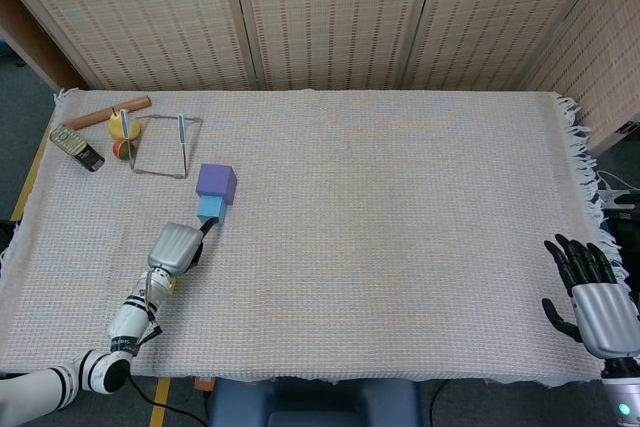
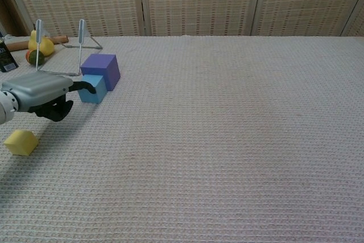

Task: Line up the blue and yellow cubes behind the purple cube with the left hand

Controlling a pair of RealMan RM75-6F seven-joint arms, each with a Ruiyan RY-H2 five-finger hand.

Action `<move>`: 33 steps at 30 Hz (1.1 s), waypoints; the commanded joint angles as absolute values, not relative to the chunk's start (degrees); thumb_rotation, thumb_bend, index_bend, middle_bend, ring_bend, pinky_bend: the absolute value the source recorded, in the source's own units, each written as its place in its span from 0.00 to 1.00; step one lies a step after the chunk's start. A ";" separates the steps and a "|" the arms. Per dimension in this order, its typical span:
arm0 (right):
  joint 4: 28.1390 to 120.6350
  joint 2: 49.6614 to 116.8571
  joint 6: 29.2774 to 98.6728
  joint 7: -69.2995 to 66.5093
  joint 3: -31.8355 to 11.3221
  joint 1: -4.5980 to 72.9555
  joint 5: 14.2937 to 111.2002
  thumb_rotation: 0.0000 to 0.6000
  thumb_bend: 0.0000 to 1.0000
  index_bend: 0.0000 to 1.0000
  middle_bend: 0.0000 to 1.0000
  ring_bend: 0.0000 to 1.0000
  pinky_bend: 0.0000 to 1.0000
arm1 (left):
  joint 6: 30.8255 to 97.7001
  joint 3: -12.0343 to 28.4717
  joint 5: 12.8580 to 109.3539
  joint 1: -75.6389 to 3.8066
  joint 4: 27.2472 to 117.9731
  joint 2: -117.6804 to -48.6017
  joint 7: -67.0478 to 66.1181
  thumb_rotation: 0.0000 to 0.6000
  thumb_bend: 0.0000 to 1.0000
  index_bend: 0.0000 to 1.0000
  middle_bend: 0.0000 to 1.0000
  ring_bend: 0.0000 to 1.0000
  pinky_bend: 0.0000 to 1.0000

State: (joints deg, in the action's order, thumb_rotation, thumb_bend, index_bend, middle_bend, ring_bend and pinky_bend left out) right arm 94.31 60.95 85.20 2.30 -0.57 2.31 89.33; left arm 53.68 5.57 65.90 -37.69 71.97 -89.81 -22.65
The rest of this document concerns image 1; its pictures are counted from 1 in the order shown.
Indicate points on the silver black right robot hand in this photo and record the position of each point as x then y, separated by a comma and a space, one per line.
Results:
605, 317

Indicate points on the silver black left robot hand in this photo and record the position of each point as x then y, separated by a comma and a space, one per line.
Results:
175, 247

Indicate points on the medium blue foam cube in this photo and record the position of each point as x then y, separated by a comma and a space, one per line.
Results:
210, 207

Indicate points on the large purple foam cube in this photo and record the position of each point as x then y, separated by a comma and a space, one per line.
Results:
215, 178

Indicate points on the blue robot base seat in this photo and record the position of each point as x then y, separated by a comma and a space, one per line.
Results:
310, 402

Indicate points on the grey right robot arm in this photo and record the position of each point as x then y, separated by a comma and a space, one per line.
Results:
622, 394

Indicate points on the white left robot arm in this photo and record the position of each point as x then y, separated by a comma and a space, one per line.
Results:
132, 314

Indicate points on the small orange green toy fruit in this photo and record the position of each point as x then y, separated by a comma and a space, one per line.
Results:
120, 149

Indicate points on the yellow toy pear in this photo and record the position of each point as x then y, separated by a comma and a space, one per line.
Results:
116, 126

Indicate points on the small orange block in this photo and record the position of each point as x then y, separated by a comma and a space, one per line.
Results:
204, 383

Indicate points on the black tin can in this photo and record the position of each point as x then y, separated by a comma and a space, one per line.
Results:
75, 147

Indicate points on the wooden rolling stick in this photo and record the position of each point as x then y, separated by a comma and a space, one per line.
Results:
95, 115

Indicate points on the beige woven tablecloth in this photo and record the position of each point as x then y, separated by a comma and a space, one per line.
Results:
375, 257

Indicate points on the woven bamboo screen panel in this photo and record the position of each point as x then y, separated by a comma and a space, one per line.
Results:
610, 62
500, 12
150, 12
335, 12

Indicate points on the brown wooden board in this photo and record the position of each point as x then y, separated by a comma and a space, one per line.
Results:
30, 42

